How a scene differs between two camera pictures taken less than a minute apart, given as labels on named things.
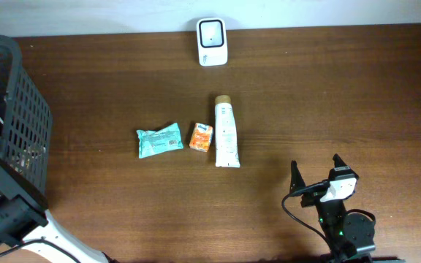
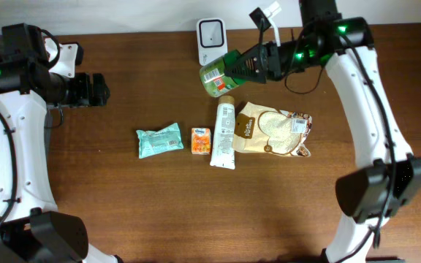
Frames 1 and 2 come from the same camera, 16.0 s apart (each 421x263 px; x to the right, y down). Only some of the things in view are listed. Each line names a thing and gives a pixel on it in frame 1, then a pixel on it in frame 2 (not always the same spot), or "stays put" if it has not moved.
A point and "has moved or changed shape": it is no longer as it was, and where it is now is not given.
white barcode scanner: x=212 y=42 stays put
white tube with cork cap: x=226 y=145 stays put
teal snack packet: x=167 y=139 stays put
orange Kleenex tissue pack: x=201 y=137 has moved or changed shape
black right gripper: x=297 y=181 to x=269 y=62
